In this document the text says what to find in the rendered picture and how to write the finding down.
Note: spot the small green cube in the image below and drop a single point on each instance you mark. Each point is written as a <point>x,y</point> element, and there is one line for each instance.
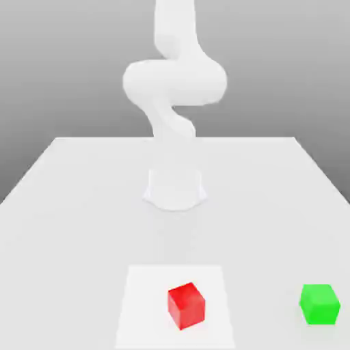
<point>320,305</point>

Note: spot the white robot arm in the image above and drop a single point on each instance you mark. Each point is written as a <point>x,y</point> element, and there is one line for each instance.
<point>175,82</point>

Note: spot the small red cube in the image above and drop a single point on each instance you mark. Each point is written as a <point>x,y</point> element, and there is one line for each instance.
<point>186,306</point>

